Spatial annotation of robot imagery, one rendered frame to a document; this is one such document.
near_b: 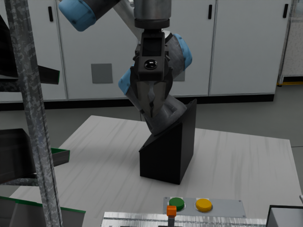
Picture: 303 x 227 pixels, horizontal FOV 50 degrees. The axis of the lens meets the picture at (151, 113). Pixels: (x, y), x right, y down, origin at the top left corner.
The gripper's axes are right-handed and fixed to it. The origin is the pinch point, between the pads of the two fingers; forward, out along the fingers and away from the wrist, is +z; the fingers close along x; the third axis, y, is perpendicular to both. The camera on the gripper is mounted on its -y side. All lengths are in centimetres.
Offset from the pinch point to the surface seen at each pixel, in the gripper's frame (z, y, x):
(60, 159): 1.9, -16.1, 15.7
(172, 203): 26.0, 0.6, -5.2
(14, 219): 3.6, -29.5, 18.4
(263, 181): 37, 27, -36
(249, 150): 37, 46, -36
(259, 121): 124, 244, -99
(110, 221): 27.2, -5.2, 9.7
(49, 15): 20, 257, 117
